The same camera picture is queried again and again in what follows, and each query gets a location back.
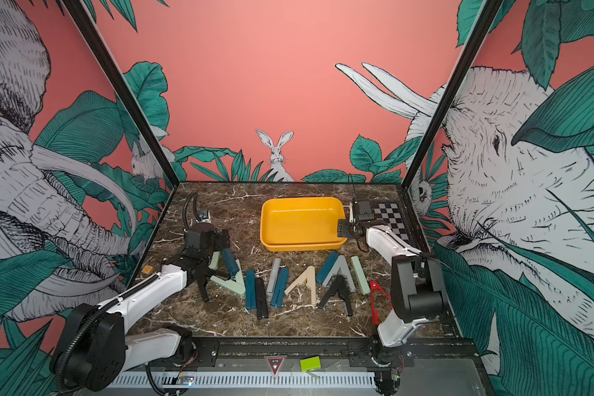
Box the grey pliers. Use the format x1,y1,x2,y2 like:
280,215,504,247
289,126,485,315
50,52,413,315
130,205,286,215
322,255,356,292
266,257,281,297

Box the yellow plastic storage tray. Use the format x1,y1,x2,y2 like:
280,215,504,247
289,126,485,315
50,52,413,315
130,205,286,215
260,196,347,252

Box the mint green pliers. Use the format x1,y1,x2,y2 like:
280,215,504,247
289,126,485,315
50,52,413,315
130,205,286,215
209,252,246,297
351,256,371,295

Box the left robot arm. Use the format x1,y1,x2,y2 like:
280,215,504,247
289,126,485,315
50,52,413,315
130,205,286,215
49,223,230,394

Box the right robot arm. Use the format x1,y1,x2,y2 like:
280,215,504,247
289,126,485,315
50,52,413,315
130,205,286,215
338,199,448,347

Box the mint green open pliers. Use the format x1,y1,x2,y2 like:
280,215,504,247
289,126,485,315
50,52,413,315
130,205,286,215
209,252,246,297

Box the black closed pliers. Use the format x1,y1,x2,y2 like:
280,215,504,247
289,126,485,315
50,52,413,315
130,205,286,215
254,277,269,320

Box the grey closed pliers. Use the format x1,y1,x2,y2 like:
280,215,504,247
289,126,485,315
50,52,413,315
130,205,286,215
266,257,281,297

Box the black open pliers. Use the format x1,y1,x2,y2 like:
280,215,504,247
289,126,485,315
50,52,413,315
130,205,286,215
317,275,353,317

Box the beige open pliers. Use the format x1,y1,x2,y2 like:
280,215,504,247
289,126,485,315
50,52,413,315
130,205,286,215
285,266,318,308

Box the black white checkerboard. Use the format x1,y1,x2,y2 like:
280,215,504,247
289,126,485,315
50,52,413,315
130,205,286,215
371,201,411,244

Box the red plastic tool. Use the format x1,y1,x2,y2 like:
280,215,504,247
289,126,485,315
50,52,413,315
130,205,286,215
369,280,392,325

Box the green sticky note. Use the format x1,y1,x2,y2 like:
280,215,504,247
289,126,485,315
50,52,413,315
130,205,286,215
300,356,322,372

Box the black mounting rail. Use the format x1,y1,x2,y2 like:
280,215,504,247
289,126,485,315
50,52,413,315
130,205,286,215
186,337,483,371

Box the black frame post right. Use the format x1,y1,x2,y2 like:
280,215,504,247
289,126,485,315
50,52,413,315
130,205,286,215
402,0,503,191

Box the black frame post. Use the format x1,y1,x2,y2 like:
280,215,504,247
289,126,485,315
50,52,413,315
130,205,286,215
402,0,503,191
62,0,180,189

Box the black frame post left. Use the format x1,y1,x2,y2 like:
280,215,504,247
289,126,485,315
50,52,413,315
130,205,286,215
62,0,180,189

